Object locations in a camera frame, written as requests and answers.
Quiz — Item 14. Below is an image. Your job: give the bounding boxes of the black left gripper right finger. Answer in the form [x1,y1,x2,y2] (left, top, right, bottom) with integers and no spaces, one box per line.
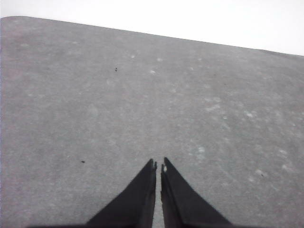
[161,156,235,228]

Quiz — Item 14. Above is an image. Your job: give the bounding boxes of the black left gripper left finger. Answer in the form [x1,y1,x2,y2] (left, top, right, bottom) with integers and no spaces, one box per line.
[85,158,157,228]

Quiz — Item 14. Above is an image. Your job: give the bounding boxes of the grey table cloth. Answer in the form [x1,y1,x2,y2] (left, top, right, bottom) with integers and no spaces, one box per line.
[0,16,304,228]

